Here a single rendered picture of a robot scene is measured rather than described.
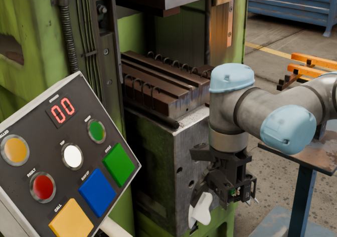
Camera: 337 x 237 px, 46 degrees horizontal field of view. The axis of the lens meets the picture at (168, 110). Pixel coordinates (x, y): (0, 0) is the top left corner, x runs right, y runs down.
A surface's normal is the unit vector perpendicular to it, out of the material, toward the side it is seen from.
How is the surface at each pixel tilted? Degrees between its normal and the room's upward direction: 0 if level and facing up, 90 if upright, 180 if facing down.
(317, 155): 0
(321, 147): 0
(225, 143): 90
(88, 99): 60
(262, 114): 54
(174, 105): 90
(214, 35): 90
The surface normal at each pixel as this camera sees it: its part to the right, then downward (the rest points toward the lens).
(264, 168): -0.03, -0.87
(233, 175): -0.89, 0.25
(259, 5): -0.66, 0.38
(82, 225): 0.80, -0.31
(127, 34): 0.70, 0.33
